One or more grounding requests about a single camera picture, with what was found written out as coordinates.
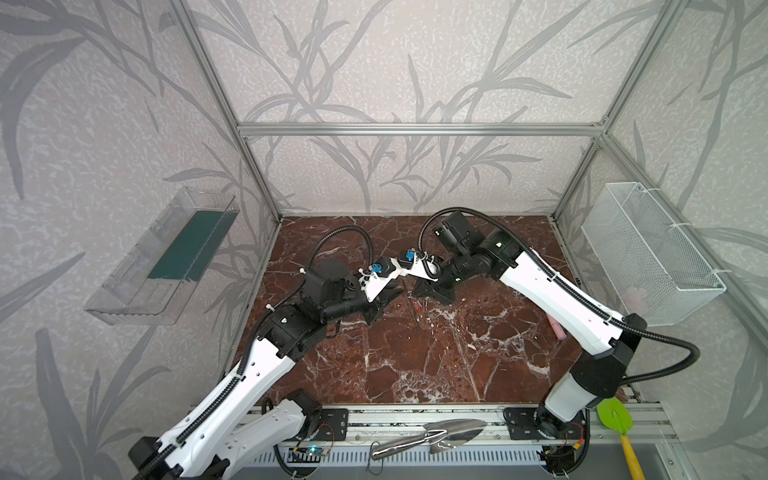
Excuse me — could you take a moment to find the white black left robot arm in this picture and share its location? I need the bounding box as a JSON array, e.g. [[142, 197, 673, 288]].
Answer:
[[129, 251, 431, 479]]

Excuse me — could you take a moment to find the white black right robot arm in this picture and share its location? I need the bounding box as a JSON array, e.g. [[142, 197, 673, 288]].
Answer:
[[402, 207, 646, 438]]

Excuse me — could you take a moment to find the purple pink toy rake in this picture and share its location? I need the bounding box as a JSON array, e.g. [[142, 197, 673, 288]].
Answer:
[[547, 316, 568, 341]]

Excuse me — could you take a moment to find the silver metal garden trowel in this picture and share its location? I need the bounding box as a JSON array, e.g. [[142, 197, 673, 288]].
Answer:
[[369, 419, 488, 461]]

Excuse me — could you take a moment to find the green circuit board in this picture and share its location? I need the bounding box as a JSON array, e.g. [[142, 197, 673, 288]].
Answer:
[[290, 445, 331, 463]]

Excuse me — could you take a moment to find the green sponge pad in bin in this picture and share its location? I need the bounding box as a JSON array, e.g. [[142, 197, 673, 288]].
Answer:
[[148, 210, 237, 282]]

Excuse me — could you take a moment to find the pink object in basket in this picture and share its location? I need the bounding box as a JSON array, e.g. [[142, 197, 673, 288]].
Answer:
[[622, 287, 649, 317]]

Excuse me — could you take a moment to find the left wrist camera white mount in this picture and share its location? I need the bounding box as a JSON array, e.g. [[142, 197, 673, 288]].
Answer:
[[359, 257, 403, 303]]

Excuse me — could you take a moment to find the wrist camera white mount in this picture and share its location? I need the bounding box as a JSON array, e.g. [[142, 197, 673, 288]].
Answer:
[[392, 249, 442, 281], [359, 257, 403, 303]]

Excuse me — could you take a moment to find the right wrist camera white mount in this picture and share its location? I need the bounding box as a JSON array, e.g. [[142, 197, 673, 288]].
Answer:
[[392, 249, 442, 281]]

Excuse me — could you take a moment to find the black corrugated right cable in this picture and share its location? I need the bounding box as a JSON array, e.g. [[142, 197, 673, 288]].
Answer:
[[418, 206, 701, 386]]

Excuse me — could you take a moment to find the black corrugated cable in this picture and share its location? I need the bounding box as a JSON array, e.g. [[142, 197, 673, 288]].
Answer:
[[418, 206, 701, 386], [131, 224, 376, 480]]

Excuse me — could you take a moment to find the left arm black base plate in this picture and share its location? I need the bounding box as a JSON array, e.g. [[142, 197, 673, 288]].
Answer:
[[311, 408, 350, 442]]

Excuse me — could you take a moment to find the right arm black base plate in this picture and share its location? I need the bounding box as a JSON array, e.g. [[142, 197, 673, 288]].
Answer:
[[502, 406, 543, 441]]

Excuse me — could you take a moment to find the black corrugated left cable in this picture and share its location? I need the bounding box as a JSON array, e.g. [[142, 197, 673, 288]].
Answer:
[[131, 224, 376, 480]]

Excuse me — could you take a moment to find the white wire mesh basket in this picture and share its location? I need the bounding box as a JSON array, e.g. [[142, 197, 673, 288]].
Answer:
[[582, 182, 726, 326]]

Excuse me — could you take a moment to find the clear plastic wall bin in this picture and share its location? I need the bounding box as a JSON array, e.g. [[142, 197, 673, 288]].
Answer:
[[84, 187, 240, 326]]

